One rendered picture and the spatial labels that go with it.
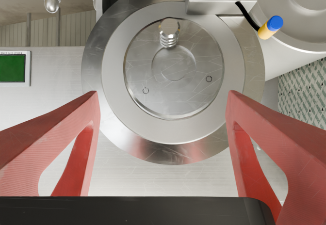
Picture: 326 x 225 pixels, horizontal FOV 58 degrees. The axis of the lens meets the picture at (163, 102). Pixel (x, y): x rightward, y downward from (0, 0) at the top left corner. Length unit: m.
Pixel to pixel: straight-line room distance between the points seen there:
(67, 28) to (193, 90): 3.57
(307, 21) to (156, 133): 0.16
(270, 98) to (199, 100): 0.40
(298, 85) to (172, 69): 0.26
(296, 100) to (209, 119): 0.23
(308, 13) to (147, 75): 0.15
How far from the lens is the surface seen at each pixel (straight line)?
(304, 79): 0.43
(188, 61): 0.22
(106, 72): 0.24
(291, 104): 0.46
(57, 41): 3.51
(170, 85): 0.22
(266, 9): 0.27
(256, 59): 0.25
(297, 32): 0.28
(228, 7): 0.24
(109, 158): 0.58
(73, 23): 3.73
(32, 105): 0.62
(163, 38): 0.20
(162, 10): 0.25
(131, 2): 0.25
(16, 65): 0.63
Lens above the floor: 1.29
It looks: 4 degrees down
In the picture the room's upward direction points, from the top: 180 degrees clockwise
